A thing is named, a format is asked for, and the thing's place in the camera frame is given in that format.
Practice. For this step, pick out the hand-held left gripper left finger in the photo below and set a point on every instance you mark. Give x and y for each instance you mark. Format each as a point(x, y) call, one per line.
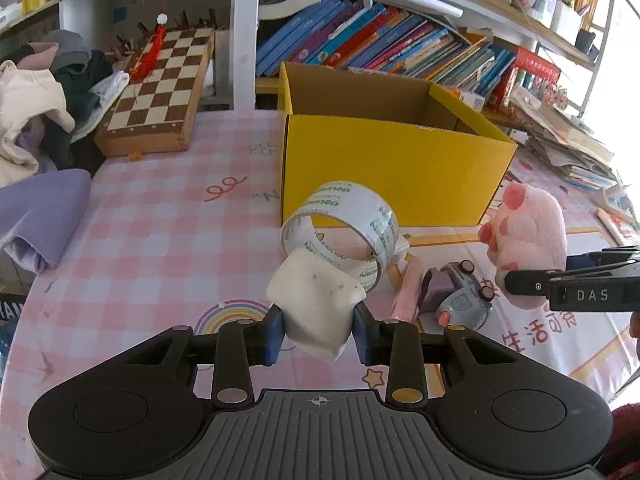
point(274, 335)

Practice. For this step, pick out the red tassel ornament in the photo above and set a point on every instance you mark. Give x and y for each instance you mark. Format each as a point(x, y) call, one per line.
point(150, 57)

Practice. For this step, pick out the red boxed book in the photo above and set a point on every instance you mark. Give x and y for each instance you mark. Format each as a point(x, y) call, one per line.
point(532, 72)

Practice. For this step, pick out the pink checkered desktop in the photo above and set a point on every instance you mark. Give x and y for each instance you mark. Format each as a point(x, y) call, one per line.
point(150, 210)

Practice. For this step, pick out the stack of papers and books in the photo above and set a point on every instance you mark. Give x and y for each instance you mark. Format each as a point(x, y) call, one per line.
point(565, 140)

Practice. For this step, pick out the clear tape roll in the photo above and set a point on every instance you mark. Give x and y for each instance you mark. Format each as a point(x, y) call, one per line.
point(350, 200)

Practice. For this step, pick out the pile of clothes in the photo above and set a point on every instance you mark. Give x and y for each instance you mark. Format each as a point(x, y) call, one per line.
point(35, 100)

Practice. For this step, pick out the purple garment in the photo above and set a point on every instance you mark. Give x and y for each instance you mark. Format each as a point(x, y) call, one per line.
point(40, 215)

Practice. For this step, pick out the grey toy car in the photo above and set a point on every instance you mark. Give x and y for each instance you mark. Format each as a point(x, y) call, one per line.
point(465, 305)

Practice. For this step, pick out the white bookshelf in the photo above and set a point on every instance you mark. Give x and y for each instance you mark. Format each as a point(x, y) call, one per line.
point(245, 35)

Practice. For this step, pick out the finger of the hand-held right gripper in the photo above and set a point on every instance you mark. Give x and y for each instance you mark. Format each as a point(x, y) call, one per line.
point(525, 282)
point(582, 262)

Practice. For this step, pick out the wooden chessboard box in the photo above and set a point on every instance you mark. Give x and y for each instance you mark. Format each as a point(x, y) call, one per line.
point(160, 95)

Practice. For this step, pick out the row of colourful books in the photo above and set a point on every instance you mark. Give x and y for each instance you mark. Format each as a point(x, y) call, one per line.
point(375, 35)

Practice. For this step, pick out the white storage box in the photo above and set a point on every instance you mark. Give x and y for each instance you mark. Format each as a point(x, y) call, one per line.
point(565, 20)

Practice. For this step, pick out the yellow cardboard box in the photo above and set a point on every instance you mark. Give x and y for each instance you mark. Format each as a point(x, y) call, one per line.
point(390, 170)

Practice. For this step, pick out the cream white soft roll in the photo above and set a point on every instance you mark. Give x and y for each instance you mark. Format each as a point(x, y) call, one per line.
point(315, 300)

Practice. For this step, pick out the pink plush pig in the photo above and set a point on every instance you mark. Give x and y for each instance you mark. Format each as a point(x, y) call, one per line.
point(530, 230)

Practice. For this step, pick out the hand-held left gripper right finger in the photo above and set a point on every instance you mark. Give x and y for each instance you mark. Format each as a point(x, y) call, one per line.
point(365, 335)

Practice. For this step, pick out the orange and white small box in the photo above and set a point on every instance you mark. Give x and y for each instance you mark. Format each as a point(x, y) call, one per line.
point(467, 99)

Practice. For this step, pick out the white desk lamp bar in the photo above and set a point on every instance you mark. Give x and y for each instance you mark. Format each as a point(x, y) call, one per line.
point(425, 2)

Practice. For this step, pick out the pink thin book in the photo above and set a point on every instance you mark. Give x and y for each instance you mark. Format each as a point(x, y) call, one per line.
point(620, 227)

